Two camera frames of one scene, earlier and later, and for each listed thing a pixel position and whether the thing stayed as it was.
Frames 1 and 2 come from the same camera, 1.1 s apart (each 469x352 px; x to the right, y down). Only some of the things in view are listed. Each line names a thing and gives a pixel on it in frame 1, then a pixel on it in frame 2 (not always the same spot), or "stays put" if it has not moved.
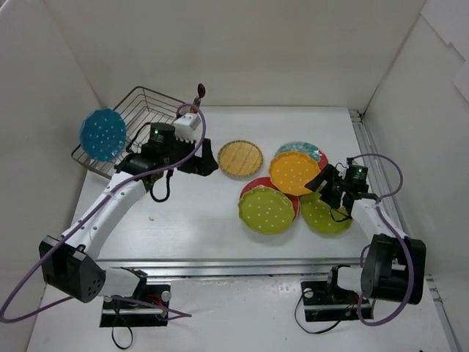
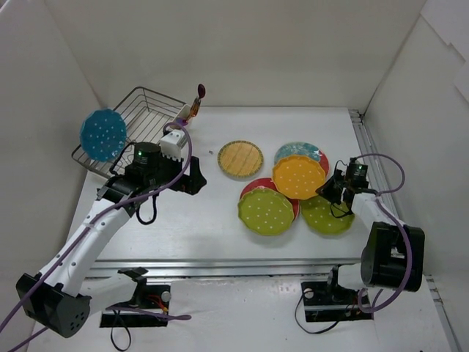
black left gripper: x=196 y=160 → x=185 y=177
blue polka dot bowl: x=102 y=134 stays put
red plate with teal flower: x=267 y=182 stays put
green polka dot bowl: x=266 y=210 stays put
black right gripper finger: x=325 y=174 → x=331 y=190
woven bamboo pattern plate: x=239 y=158 stays put
